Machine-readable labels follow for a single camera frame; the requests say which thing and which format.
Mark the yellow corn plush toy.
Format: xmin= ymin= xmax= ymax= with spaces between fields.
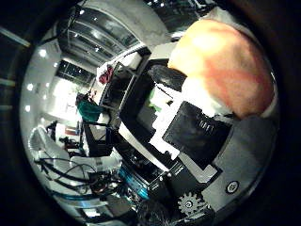
xmin=146 ymin=88 xmax=167 ymax=114

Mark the orange plush toy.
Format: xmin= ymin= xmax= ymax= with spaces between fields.
xmin=166 ymin=18 xmax=276 ymax=121

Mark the black plastic container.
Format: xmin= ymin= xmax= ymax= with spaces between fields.
xmin=118 ymin=57 xmax=189 ymax=146

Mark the teal electronics box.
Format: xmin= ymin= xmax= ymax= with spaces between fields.
xmin=118 ymin=167 xmax=149 ymax=200

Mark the red cloth item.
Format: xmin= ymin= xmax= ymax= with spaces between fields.
xmin=98 ymin=64 xmax=115 ymax=86

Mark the green cloth bag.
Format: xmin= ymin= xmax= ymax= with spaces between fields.
xmin=75 ymin=98 xmax=103 ymax=123

